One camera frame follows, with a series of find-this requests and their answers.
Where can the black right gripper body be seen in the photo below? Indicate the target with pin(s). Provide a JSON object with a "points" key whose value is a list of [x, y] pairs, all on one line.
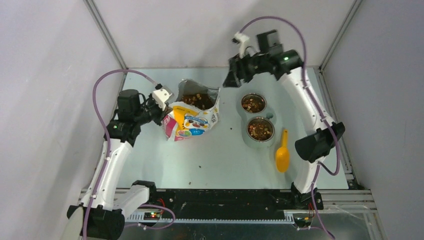
{"points": [[257, 63]]}

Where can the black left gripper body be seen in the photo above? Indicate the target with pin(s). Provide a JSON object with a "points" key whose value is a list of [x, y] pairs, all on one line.
{"points": [[150, 111]]}

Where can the steel bowl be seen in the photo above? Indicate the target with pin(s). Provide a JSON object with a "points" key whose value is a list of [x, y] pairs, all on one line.
{"points": [[260, 129], [253, 103]]}

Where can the colourful pet food bag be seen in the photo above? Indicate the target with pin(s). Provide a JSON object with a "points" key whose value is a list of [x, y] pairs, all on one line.
{"points": [[183, 121]]}

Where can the yellow plastic scoop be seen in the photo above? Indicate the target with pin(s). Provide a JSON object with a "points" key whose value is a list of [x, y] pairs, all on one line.
{"points": [[282, 154]]}

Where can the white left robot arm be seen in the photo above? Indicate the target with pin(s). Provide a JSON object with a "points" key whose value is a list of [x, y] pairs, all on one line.
{"points": [[100, 214]]}

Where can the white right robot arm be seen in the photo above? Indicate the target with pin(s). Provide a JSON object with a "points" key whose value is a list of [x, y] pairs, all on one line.
{"points": [[288, 67]]}

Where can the kibble in far bowl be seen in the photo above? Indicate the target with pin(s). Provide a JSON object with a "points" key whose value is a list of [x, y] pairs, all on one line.
{"points": [[253, 104]]}

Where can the kibble in bowl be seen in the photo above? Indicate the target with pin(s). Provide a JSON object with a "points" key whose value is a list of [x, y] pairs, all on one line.
{"points": [[260, 130], [253, 104]]}

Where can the small green object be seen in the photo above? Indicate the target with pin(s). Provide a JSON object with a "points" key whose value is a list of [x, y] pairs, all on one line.
{"points": [[269, 115]]}

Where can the kibble in near bowl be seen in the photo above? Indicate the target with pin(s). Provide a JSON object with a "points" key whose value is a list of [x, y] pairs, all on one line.
{"points": [[260, 130]]}

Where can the left circuit board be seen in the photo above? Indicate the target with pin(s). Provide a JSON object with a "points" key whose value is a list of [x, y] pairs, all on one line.
{"points": [[152, 216]]}

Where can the circuit board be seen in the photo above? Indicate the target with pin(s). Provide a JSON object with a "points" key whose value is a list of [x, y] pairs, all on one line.
{"points": [[303, 222], [152, 216]]}

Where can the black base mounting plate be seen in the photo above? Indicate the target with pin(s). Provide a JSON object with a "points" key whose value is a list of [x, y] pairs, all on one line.
{"points": [[234, 204]]}

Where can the right circuit board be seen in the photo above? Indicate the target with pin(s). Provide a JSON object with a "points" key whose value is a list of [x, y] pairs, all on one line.
{"points": [[303, 222]]}

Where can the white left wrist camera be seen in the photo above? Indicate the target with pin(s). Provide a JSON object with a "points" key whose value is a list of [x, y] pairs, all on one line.
{"points": [[162, 95]]}

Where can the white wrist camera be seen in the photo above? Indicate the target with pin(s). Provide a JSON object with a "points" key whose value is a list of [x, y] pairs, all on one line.
{"points": [[243, 42], [162, 95]]}

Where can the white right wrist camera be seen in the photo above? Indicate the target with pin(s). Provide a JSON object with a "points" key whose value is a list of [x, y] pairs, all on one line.
{"points": [[243, 42]]}

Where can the aluminium frame rail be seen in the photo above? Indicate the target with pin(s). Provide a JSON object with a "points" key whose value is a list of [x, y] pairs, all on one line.
{"points": [[336, 201]]}

